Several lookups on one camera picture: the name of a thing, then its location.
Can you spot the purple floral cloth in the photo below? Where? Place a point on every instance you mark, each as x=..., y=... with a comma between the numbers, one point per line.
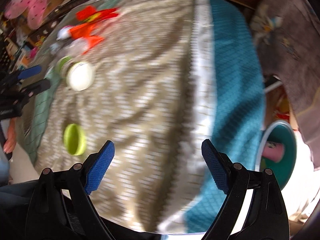
x=295, y=55

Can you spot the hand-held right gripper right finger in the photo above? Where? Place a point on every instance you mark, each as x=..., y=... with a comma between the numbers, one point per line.
x=216, y=167

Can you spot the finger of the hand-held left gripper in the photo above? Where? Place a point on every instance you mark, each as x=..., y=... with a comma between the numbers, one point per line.
x=40, y=86
x=30, y=71

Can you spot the white round lid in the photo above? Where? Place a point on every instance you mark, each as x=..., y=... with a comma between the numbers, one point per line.
x=80, y=77

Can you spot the white rod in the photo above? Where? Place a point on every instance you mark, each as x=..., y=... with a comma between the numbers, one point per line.
x=273, y=87

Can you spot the teal round bin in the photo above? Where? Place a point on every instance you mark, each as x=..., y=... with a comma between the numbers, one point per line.
x=288, y=155

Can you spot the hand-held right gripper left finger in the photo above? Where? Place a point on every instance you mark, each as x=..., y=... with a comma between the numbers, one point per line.
x=98, y=170

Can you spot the green plastic cup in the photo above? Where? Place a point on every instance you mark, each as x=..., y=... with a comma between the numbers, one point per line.
x=62, y=63

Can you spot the person's blue jeans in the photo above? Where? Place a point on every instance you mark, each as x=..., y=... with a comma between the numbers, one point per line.
x=15, y=190

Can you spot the pink butterfly wings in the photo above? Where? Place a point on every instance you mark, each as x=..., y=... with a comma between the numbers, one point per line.
x=37, y=7

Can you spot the orange foil wrapper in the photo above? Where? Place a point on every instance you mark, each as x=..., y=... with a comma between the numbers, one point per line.
x=86, y=31

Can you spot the person's left hand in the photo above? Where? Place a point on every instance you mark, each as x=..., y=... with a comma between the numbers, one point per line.
x=10, y=140

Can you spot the pink paper cup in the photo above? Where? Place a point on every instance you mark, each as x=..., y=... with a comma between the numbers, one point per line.
x=273, y=152

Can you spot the yellow-green plastic lid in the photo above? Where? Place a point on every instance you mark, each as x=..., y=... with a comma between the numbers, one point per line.
x=75, y=142

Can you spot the beige and teal printed blanket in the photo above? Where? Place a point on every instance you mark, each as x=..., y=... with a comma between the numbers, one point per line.
x=150, y=105

